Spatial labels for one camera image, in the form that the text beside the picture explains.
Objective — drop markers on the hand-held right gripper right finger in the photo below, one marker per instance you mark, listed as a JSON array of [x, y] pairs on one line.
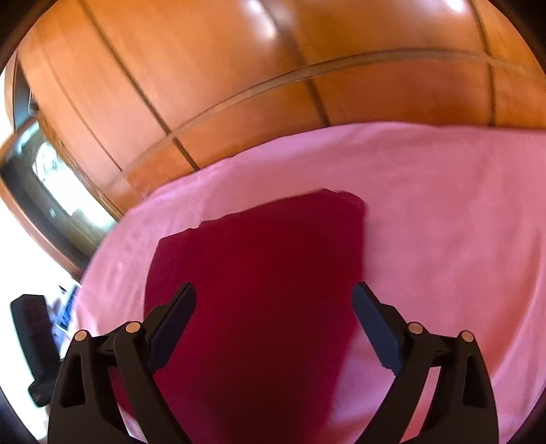
[[377, 328]]

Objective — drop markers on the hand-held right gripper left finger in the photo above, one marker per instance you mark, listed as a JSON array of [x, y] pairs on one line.
[[172, 326]]

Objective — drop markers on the maroon sweater with rose print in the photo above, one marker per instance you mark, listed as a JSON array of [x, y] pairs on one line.
[[264, 273]]

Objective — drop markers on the pink bed sheet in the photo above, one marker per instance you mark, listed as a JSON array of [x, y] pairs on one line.
[[448, 222]]

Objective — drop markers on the dark framed glass panel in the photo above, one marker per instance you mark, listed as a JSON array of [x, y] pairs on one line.
[[51, 179]]

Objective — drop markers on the wooden panelled wardrobe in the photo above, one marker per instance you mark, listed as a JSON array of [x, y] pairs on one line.
[[222, 72]]

